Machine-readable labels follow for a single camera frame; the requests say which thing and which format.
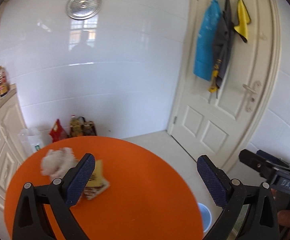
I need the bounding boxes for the white tissue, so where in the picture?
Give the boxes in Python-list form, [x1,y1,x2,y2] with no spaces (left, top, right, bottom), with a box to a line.
[40,147,78,181]

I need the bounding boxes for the yellow snack wrapper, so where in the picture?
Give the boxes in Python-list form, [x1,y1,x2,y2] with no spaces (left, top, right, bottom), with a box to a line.
[84,160,110,200]

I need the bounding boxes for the cream kitchen base cabinet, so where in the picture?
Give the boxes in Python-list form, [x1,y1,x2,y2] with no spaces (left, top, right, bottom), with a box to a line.
[0,84,27,210]

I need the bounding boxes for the white panel door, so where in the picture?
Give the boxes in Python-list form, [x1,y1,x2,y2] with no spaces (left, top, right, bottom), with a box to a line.
[167,0,281,171]

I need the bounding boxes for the light blue bucket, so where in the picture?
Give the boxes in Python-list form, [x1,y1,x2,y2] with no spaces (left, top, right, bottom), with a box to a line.
[197,203,212,233]

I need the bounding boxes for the white plastic bag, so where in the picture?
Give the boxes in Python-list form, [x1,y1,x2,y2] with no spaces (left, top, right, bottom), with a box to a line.
[18,127,45,157]

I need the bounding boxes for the red packaging bag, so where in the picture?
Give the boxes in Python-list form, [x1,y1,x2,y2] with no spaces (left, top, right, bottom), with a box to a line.
[49,119,68,142]

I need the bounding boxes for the yellow cooking oil jug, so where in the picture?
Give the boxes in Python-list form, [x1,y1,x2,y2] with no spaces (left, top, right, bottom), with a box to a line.
[70,115,83,137]

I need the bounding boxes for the round orange table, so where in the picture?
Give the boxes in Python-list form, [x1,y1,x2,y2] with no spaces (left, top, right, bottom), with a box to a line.
[4,137,203,239]

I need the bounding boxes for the dark grey hanging apron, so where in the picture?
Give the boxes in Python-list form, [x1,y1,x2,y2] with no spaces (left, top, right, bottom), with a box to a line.
[208,0,234,98]

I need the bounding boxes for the blue hanging apron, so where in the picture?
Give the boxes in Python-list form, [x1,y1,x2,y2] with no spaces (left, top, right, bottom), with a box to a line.
[193,0,222,81]

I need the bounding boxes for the yellow black hanging cloth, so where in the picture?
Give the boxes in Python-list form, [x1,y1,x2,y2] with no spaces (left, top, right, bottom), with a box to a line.
[234,0,251,43]

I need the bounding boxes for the brown oil bottle red label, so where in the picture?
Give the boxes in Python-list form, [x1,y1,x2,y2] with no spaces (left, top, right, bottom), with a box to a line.
[0,66,9,97]

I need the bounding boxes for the door lever handle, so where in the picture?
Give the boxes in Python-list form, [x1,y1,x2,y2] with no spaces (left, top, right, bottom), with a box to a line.
[242,81,261,113]

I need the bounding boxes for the round metal wall lid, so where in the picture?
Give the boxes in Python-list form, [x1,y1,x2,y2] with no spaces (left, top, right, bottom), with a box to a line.
[65,0,102,20]

